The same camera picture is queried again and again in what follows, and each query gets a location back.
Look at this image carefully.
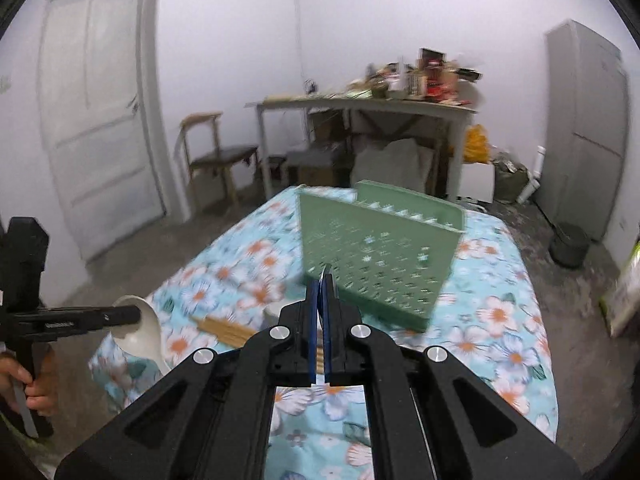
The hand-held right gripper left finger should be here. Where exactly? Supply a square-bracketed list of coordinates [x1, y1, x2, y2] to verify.
[55, 279, 325, 480]

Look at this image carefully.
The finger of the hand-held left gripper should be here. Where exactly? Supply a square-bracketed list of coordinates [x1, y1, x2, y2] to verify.
[49, 305, 142, 337]

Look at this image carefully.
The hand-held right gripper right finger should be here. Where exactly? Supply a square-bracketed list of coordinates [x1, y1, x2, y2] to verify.
[324, 272, 582, 480]

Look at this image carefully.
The bundle of wooden chopsticks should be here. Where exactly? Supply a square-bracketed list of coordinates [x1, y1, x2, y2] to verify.
[192, 314, 259, 349]

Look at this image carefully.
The green perforated utensil holder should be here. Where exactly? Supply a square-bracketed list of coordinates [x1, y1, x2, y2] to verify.
[296, 179, 467, 333]

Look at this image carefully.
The person's left forearm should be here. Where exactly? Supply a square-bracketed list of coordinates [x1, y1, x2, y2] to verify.
[0, 410, 57, 480]

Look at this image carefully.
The person's left hand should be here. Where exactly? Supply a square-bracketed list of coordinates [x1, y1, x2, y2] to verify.
[0, 351, 59, 417]

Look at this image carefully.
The cardboard box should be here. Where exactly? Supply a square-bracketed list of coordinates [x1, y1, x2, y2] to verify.
[284, 144, 352, 187]

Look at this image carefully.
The small brown stool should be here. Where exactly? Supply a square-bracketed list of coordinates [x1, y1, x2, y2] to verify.
[259, 155, 289, 187]

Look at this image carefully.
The floral blue tablecloth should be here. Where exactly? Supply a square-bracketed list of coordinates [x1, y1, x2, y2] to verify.
[89, 185, 559, 480]

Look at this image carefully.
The grey cushion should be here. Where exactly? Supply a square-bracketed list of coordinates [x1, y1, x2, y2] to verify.
[354, 137, 437, 195]

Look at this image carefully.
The white panel door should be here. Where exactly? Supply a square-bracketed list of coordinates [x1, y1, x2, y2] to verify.
[37, 0, 169, 262]

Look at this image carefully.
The wooden chair dark seat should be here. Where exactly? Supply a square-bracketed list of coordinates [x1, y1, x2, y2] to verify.
[175, 112, 261, 211]

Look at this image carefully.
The white box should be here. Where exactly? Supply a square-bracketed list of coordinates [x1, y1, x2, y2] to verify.
[457, 161, 497, 204]

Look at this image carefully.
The dark green bag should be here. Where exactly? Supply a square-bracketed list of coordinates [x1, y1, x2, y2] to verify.
[492, 156, 532, 204]

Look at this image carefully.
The yellow plastic bag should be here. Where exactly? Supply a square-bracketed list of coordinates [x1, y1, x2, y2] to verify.
[462, 124, 494, 164]

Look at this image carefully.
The dark rice cooker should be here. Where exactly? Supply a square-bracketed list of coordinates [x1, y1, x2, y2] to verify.
[549, 222, 592, 269]

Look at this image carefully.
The red bottle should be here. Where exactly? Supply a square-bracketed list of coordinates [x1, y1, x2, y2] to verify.
[424, 59, 448, 99]

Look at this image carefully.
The grey refrigerator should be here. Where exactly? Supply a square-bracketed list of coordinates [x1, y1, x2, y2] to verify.
[534, 19, 632, 256]

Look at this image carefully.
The white metal-frame table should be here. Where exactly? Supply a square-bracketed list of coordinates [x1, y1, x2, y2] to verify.
[244, 94, 479, 202]

